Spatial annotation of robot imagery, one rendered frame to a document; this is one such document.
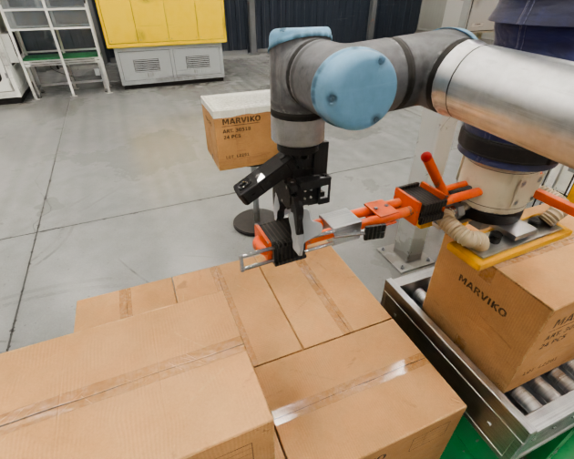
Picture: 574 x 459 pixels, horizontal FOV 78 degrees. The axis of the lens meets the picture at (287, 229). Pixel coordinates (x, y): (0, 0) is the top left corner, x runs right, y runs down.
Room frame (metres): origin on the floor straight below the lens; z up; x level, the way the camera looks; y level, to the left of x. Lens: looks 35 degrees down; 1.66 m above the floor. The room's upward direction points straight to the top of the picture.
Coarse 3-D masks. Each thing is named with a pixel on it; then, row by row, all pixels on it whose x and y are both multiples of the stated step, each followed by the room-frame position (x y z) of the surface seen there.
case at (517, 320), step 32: (448, 256) 0.98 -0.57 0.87; (544, 256) 0.88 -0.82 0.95; (448, 288) 0.94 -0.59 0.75; (480, 288) 0.84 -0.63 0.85; (512, 288) 0.76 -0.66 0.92; (544, 288) 0.74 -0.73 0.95; (448, 320) 0.90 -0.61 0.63; (480, 320) 0.80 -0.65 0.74; (512, 320) 0.73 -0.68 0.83; (544, 320) 0.66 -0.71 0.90; (480, 352) 0.76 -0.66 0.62; (512, 352) 0.69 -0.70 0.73; (544, 352) 0.69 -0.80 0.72; (512, 384) 0.66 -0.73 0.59
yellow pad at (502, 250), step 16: (544, 224) 0.78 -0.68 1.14; (560, 224) 0.79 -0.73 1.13; (496, 240) 0.69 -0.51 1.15; (512, 240) 0.71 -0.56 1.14; (528, 240) 0.71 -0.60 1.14; (544, 240) 0.72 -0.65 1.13; (464, 256) 0.66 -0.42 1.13; (480, 256) 0.65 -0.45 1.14; (496, 256) 0.65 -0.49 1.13; (512, 256) 0.67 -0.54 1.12
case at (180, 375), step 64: (128, 320) 0.62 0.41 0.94; (192, 320) 0.62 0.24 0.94; (0, 384) 0.44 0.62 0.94; (64, 384) 0.44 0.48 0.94; (128, 384) 0.44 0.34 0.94; (192, 384) 0.44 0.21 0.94; (256, 384) 0.44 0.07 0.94; (0, 448) 0.32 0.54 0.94; (64, 448) 0.32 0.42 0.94; (128, 448) 0.32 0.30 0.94; (192, 448) 0.32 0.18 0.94; (256, 448) 0.35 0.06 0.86
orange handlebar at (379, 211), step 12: (468, 192) 0.75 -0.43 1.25; (480, 192) 0.76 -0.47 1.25; (540, 192) 0.75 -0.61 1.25; (372, 204) 0.68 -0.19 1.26; (384, 204) 0.68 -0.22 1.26; (396, 204) 0.70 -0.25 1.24; (552, 204) 0.71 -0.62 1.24; (564, 204) 0.69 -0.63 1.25; (360, 216) 0.66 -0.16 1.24; (372, 216) 0.64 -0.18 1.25; (384, 216) 0.64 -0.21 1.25; (396, 216) 0.65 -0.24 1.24; (312, 240) 0.57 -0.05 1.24; (264, 252) 0.53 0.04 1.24
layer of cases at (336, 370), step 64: (256, 256) 1.38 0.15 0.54; (320, 256) 1.38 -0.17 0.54; (256, 320) 0.97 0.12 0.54; (320, 320) 0.97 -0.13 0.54; (384, 320) 0.97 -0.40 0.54; (320, 384) 0.69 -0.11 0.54; (384, 384) 0.69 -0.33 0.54; (448, 384) 0.69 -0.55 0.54; (320, 448) 0.49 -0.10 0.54; (384, 448) 0.50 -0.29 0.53
